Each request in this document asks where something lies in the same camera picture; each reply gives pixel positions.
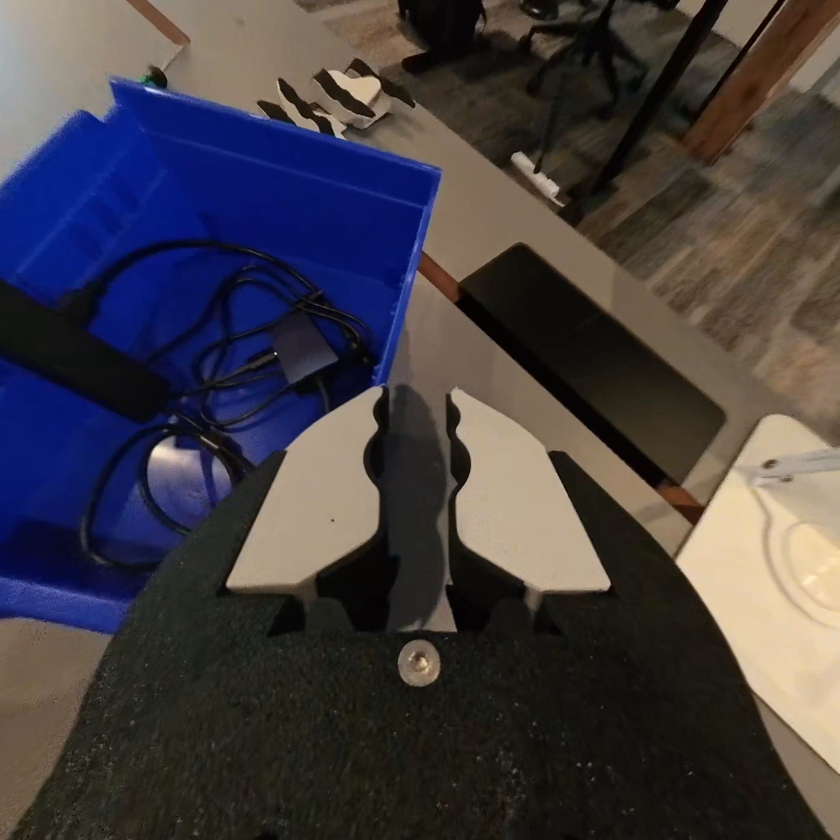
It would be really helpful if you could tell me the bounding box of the black usb cable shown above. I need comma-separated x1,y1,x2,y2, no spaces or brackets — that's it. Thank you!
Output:
62,239,371,368
187,262,378,421
82,423,257,571

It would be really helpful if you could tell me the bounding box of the black office chair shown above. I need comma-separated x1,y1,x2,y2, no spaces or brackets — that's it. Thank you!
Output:
521,0,647,122

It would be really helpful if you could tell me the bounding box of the long black usb hub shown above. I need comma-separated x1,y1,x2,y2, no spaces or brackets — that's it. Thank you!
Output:
0,281,170,422

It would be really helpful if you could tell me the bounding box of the blue plastic bin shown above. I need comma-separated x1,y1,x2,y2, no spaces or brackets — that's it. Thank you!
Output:
0,77,442,634

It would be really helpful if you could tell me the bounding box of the white power strip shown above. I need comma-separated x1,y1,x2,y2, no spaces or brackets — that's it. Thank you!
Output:
512,151,565,207

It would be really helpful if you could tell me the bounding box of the instruction sign stand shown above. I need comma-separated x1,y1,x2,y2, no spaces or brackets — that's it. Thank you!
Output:
676,413,840,775

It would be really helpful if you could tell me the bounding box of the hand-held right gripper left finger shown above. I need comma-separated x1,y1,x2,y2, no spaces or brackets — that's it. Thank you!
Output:
225,386,401,599

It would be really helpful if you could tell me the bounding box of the grey usb hub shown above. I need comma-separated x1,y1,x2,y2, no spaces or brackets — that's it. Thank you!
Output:
271,311,340,387

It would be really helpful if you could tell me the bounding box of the wooden post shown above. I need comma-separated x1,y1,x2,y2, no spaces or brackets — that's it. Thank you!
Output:
682,0,840,161

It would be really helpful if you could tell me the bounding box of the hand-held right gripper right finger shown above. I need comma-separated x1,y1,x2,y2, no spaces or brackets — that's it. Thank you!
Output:
446,387,613,595

